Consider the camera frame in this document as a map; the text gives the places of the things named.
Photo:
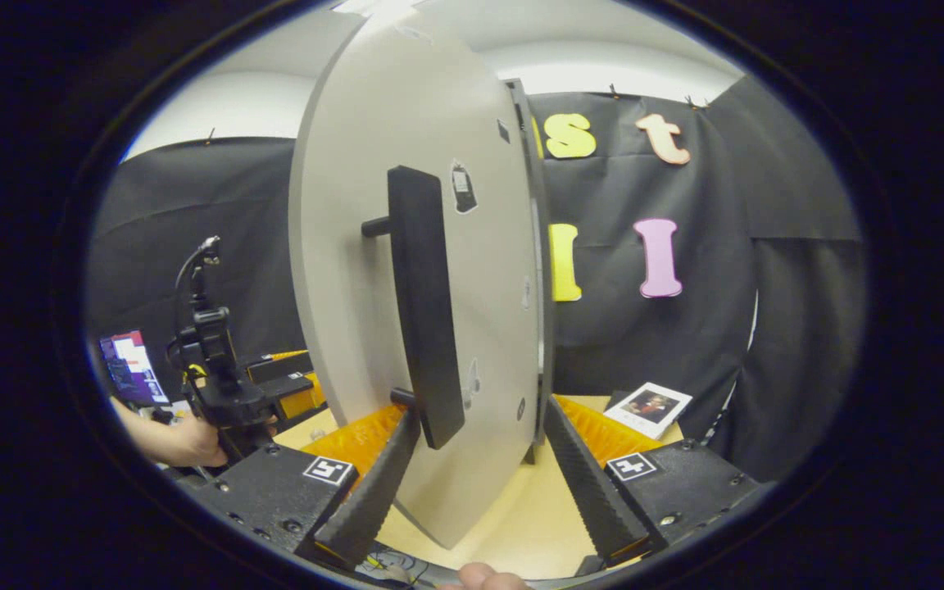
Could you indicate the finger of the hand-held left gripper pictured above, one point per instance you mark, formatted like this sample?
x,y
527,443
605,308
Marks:
x,y
283,366
300,399

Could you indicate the laptop screen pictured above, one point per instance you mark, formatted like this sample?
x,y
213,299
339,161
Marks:
x,y
132,369

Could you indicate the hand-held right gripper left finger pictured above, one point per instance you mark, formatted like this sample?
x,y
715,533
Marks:
x,y
374,492

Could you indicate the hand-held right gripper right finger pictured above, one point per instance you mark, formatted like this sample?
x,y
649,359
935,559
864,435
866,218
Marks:
x,y
587,483

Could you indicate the grey cabinet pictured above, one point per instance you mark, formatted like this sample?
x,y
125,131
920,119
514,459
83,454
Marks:
x,y
550,369

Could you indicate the white photo card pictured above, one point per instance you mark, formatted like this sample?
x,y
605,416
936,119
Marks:
x,y
650,407

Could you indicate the ceiling light panel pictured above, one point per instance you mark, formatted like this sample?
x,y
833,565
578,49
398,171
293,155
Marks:
x,y
378,6

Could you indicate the black backdrop cloth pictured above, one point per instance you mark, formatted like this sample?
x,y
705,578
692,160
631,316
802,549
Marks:
x,y
767,328

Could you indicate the grey cabinet door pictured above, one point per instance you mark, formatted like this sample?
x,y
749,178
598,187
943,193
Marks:
x,y
341,246

